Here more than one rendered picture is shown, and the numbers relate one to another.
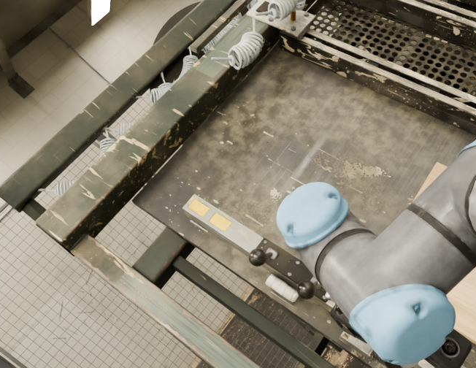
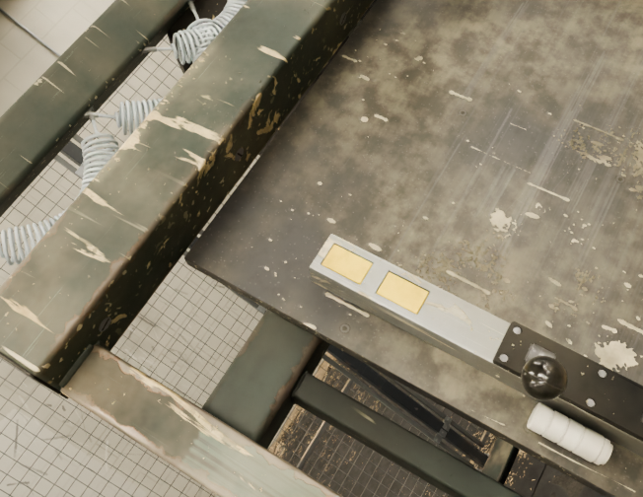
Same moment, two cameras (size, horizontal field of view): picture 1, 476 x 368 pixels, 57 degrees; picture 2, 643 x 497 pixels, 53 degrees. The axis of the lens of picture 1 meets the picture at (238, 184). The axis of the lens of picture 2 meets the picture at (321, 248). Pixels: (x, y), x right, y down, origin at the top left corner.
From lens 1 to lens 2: 0.43 m
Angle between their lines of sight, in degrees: 6
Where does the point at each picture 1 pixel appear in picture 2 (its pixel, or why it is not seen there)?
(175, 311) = not seen: outside the picture
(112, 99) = (98, 54)
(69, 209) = (48, 292)
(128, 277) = (210, 442)
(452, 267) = not seen: outside the picture
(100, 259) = (135, 404)
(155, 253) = (251, 373)
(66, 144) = (11, 151)
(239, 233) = (451, 315)
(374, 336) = not seen: outside the picture
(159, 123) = (234, 79)
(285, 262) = (575, 376)
